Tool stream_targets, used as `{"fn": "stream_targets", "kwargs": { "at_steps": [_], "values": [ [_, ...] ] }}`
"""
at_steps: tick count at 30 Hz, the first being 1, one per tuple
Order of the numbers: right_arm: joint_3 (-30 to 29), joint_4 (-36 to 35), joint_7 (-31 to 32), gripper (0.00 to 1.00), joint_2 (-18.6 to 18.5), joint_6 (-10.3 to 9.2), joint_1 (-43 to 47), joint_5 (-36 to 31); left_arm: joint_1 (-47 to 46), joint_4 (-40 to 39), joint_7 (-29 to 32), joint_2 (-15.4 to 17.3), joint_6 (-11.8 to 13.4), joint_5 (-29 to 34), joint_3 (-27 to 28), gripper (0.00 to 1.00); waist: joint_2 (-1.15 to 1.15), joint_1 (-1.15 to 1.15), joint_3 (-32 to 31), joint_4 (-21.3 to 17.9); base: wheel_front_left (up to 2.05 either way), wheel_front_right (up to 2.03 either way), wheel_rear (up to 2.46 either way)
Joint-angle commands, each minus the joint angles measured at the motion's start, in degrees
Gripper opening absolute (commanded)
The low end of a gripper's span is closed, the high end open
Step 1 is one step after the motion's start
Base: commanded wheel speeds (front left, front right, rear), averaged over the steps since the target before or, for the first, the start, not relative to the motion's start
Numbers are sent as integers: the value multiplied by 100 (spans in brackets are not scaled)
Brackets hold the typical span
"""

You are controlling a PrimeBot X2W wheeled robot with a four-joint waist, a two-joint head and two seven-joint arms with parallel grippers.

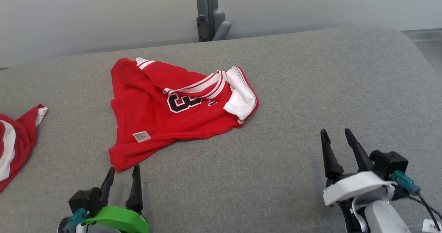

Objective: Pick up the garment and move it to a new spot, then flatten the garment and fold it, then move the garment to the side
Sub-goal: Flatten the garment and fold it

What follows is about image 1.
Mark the grey wall baseboard rail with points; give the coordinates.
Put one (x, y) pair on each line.
(424, 34)

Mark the teal right camera connector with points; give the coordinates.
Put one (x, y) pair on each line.
(404, 182)

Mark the red shorts with white stripe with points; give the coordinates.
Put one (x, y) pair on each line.
(20, 136)

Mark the grey fabric sofa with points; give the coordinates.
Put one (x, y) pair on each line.
(293, 88)

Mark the teal camera connector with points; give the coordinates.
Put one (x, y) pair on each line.
(404, 182)
(76, 219)

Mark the grey rounded tube bracket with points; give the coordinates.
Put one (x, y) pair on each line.
(221, 29)

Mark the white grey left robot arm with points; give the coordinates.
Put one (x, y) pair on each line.
(81, 229)

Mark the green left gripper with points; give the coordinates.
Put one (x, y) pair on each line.
(121, 219)

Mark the red numbered basketball jersey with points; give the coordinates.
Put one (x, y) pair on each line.
(145, 115)

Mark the teal left camera connector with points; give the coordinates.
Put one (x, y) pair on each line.
(76, 219)

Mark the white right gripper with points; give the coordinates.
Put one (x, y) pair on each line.
(355, 188)

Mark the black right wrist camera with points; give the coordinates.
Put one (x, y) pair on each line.
(390, 164)

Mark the dark grey hinge plate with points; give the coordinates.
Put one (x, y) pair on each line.
(202, 29)

